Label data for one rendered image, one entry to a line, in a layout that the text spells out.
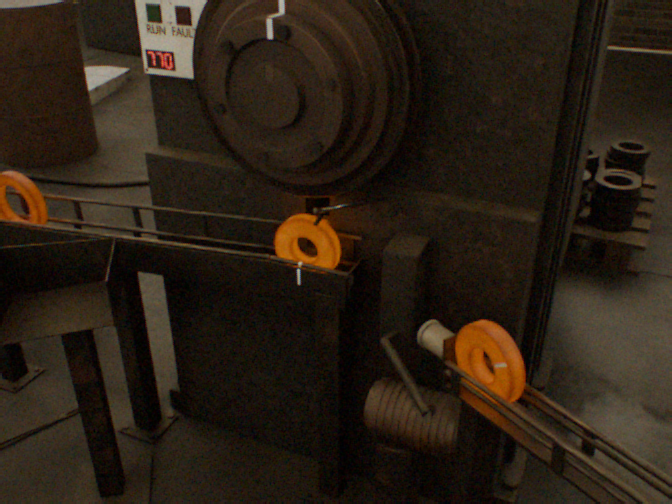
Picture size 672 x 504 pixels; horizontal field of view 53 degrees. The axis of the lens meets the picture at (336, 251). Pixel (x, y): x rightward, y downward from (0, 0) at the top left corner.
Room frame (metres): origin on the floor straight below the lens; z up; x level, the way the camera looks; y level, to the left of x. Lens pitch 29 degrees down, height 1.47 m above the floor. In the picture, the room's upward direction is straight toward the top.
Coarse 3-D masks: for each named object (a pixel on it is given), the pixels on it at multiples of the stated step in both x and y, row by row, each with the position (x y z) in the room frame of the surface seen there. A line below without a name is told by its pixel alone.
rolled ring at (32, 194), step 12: (0, 180) 1.69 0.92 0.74; (12, 180) 1.67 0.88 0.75; (24, 180) 1.68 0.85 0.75; (0, 192) 1.71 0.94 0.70; (24, 192) 1.66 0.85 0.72; (36, 192) 1.67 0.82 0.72; (0, 204) 1.71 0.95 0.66; (36, 204) 1.65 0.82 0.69; (0, 216) 1.71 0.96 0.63; (12, 216) 1.71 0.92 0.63; (36, 216) 1.65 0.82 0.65
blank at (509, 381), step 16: (480, 320) 1.00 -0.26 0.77; (464, 336) 0.99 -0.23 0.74; (480, 336) 0.95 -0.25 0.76; (496, 336) 0.93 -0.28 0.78; (464, 352) 0.99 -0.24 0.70; (480, 352) 0.98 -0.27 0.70; (496, 352) 0.92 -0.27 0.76; (512, 352) 0.91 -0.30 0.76; (464, 368) 0.98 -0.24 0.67; (480, 368) 0.97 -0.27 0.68; (496, 368) 0.91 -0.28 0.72; (512, 368) 0.89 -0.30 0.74; (496, 384) 0.91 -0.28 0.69; (512, 384) 0.88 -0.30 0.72; (512, 400) 0.89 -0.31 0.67
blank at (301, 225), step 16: (288, 224) 1.33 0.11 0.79; (304, 224) 1.31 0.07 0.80; (320, 224) 1.31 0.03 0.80; (288, 240) 1.33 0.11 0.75; (320, 240) 1.30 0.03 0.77; (336, 240) 1.30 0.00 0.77; (288, 256) 1.33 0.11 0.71; (304, 256) 1.34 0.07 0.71; (320, 256) 1.30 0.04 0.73; (336, 256) 1.29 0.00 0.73
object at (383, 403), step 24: (384, 384) 1.09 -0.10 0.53; (384, 408) 1.04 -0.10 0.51; (408, 408) 1.03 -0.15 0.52; (456, 408) 1.02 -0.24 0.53; (384, 432) 1.03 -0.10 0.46; (408, 432) 1.01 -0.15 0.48; (432, 432) 1.00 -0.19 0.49; (456, 432) 0.98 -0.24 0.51; (384, 456) 1.04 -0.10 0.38; (408, 456) 1.02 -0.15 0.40; (384, 480) 1.04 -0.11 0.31; (408, 480) 1.02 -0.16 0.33
